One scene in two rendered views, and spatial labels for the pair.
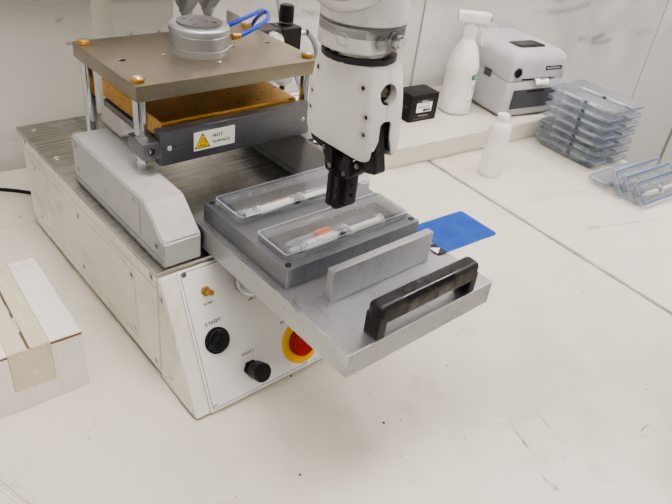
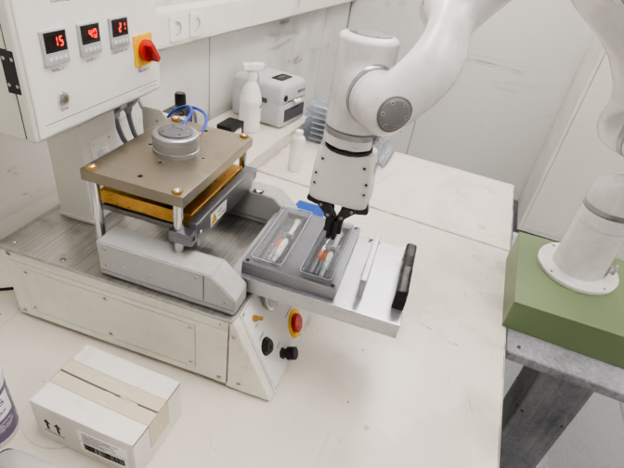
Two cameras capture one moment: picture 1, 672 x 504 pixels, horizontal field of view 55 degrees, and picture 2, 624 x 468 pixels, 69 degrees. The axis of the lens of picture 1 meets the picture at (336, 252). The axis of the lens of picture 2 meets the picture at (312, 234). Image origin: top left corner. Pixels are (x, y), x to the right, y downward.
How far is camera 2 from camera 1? 0.43 m
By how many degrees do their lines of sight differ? 28
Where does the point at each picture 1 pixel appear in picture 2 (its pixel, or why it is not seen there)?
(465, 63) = (254, 98)
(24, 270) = (91, 357)
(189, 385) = (262, 383)
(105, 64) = (135, 184)
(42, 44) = not seen: outside the picture
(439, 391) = not seen: hidden behind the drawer
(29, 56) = not seen: outside the picture
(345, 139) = (348, 199)
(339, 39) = (355, 144)
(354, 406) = (342, 347)
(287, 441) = (326, 386)
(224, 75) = (217, 168)
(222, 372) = (272, 364)
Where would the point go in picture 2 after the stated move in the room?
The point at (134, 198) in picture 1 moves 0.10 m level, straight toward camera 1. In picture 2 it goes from (197, 276) to (240, 309)
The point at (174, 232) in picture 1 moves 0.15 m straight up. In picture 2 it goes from (235, 289) to (240, 211)
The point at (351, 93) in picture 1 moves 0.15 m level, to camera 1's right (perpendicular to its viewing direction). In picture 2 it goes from (355, 173) to (428, 162)
